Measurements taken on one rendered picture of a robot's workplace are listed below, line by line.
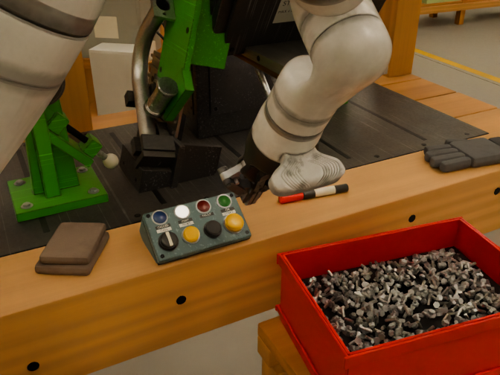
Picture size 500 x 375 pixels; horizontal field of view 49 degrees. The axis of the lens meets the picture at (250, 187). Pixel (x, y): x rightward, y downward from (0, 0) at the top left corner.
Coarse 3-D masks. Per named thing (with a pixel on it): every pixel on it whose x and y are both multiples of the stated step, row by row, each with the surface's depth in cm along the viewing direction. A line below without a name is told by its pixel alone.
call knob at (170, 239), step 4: (164, 232) 80; (168, 232) 79; (172, 232) 80; (164, 236) 79; (168, 236) 79; (172, 236) 79; (176, 236) 80; (160, 240) 79; (164, 240) 79; (168, 240) 79; (172, 240) 79; (176, 240) 79; (164, 244) 78; (168, 244) 79; (172, 244) 79; (176, 244) 79; (164, 248) 79; (168, 248) 79; (172, 248) 79
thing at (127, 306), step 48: (384, 192) 98; (432, 192) 99; (480, 192) 106; (288, 240) 88; (336, 240) 93; (0, 288) 75; (48, 288) 75; (96, 288) 75; (144, 288) 79; (192, 288) 83; (240, 288) 87; (0, 336) 71; (48, 336) 75; (96, 336) 78; (144, 336) 83; (192, 336) 87
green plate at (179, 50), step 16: (176, 0) 95; (192, 0) 89; (208, 0) 90; (176, 16) 95; (192, 16) 89; (208, 16) 91; (176, 32) 94; (192, 32) 90; (208, 32) 92; (176, 48) 94; (192, 48) 91; (208, 48) 94; (224, 48) 95; (160, 64) 101; (176, 64) 94; (192, 64) 93; (208, 64) 95; (224, 64) 96
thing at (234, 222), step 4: (228, 216) 83; (232, 216) 83; (236, 216) 84; (240, 216) 84; (228, 220) 83; (232, 220) 83; (236, 220) 83; (240, 220) 83; (228, 224) 83; (232, 224) 83; (236, 224) 83; (240, 224) 83; (228, 228) 83; (232, 228) 83; (236, 228) 83; (240, 228) 83
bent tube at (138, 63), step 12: (156, 0) 95; (168, 0) 95; (156, 12) 93; (168, 12) 94; (144, 24) 98; (156, 24) 97; (144, 36) 100; (144, 48) 102; (132, 60) 103; (144, 60) 103; (132, 72) 103; (144, 72) 103; (132, 84) 103; (144, 84) 103; (144, 96) 101; (144, 120) 99; (144, 132) 99
